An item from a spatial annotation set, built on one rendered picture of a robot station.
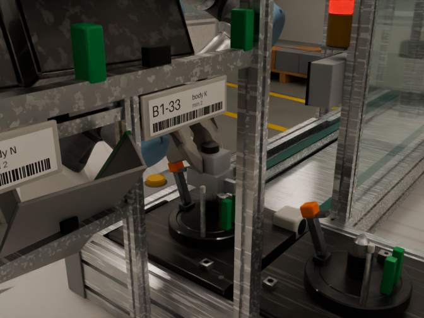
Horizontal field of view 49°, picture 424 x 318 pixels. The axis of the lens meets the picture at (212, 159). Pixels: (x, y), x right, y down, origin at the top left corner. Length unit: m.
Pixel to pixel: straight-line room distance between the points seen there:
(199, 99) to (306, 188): 0.76
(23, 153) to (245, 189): 0.24
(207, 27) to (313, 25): 5.19
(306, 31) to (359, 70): 9.68
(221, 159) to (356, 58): 0.26
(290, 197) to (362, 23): 0.43
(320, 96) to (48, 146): 0.56
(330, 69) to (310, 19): 9.64
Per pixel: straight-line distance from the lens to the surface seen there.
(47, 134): 0.26
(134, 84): 0.29
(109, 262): 0.74
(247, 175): 0.43
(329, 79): 0.74
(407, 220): 1.12
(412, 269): 0.75
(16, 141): 0.25
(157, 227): 0.80
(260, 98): 0.40
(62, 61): 0.33
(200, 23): 5.34
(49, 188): 1.10
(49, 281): 0.90
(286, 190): 1.06
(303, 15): 10.47
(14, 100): 0.25
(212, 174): 0.71
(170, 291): 0.67
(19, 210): 0.43
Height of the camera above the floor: 1.37
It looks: 22 degrees down
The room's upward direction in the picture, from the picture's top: straight up
